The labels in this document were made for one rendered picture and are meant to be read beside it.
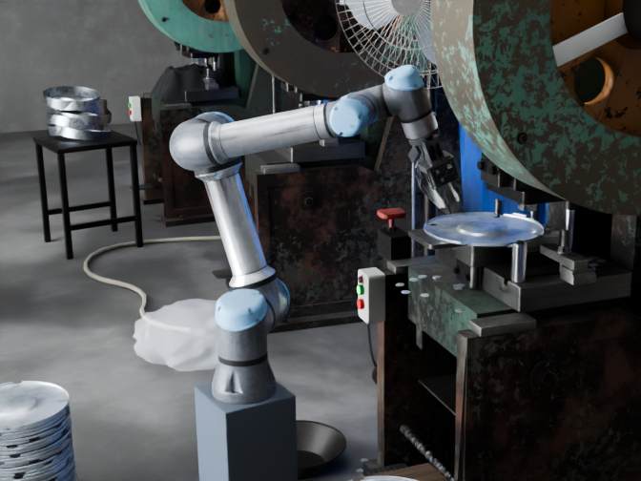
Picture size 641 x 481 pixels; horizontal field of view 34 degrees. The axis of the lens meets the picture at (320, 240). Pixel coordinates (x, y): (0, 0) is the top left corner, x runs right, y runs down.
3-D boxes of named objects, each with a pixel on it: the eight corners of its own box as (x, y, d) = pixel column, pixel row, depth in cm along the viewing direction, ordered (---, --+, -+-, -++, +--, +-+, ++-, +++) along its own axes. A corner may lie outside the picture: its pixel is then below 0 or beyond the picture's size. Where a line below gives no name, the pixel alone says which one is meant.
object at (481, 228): (527, 252, 235) (527, 248, 235) (406, 240, 247) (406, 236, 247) (555, 220, 260) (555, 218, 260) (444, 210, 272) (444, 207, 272)
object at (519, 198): (523, 216, 244) (524, 193, 243) (483, 197, 263) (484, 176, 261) (582, 209, 249) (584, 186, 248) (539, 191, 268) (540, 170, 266)
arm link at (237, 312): (209, 359, 238) (206, 303, 235) (229, 337, 251) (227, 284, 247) (258, 364, 235) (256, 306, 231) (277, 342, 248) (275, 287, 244)
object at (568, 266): (572, 285, 236) (575, 241, 233) (534, 264, 251) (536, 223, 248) (595, 282, 237) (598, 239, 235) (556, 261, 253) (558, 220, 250)
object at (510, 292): (519, 313, 236) (520, 287, 234) (434, 259, 277) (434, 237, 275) (631, 297, 245) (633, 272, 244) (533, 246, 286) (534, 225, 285)
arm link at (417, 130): (396, 119, 234) (427, 104, 234) (403, 137, 235) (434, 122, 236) (406, 126, 227) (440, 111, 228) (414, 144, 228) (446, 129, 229)
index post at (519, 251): (516, 282, 238) (517, 242, 235) (509, 279, 240) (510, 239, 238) (527, 282, 239) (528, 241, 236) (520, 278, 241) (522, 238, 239)
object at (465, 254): (429, 298, 245) (430, 242, 242) (405, 281, 258) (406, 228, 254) (524, 285, 253) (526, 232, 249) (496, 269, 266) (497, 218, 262)
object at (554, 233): (526, 252, 250) (527, 234, 249) (496, 237, 264) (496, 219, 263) (558, 248, 253) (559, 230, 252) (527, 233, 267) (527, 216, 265)
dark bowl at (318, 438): (259, 498, 285) (258, 475, 283) (232, 450, 312) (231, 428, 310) (361, 479, 294) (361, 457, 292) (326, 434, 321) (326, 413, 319)
